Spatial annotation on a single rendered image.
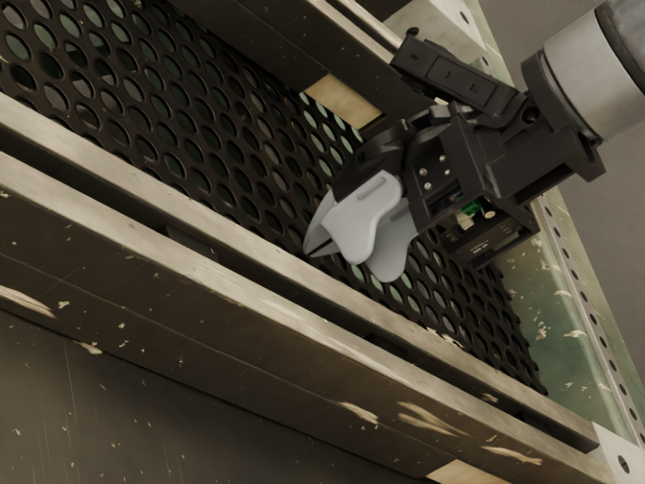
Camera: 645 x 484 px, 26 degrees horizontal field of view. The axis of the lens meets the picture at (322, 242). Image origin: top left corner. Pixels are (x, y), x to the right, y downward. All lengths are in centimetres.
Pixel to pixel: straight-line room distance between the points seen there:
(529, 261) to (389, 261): 40
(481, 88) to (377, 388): 21
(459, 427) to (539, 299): 42
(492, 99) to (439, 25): 50
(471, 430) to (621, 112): 22
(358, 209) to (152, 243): 27
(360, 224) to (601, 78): 19
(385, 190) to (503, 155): 8
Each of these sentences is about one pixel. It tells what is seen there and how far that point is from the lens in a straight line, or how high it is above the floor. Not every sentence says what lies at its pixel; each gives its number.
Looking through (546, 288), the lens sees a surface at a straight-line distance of 131.
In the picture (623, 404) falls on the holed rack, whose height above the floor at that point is 90.
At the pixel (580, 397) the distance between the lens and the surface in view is 126.
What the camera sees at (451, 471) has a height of 112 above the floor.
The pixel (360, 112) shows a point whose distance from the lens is 119.
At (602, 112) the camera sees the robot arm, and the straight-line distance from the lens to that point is 86.
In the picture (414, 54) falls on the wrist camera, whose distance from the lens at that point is 95.
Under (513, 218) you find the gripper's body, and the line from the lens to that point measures 89.
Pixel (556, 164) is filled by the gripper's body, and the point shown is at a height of 132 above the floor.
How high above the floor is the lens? 198
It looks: 55 degrees down
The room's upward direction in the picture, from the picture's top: straight up
